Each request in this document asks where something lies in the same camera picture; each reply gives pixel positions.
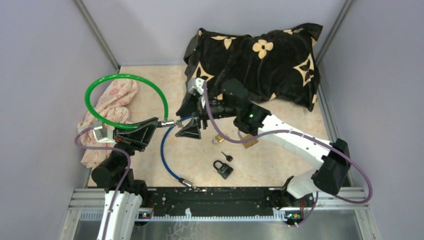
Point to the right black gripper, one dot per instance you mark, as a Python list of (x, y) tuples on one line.
[(192, 106)]

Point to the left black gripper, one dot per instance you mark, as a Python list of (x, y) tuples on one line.
[(137, 138)]

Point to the green cable lock keys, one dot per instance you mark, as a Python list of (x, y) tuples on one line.
[(179, 124)]

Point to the green cable lock loop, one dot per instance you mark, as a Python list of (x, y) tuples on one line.
[(110, 108)]

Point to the small brass padlock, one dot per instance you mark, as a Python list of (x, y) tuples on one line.
[(218, 139)]

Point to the large brass padlock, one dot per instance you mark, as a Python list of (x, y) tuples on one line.
[(247, 139)]

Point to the black Kaijing padlock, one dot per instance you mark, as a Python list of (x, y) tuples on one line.
[(223, 169)]

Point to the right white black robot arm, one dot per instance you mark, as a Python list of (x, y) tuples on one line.
[(329, 159)]

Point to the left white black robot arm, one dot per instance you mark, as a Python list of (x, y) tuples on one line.
[(123, 193)]

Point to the black head key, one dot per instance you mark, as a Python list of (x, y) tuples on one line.
[(229, 158)]

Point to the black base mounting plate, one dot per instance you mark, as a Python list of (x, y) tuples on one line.
[(222, 201)]

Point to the black pillow with beige flowers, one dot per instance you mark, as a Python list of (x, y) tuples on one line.
[(279, 64)]

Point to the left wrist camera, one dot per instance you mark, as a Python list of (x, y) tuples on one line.
[(101, 133)]

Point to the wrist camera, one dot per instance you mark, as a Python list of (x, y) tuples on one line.
[(195, 86), (101, 133)]

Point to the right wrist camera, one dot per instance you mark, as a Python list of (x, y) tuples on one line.
[(195, 86)]

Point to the aluminium frame rail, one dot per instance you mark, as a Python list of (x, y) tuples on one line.
[(90, 202)]

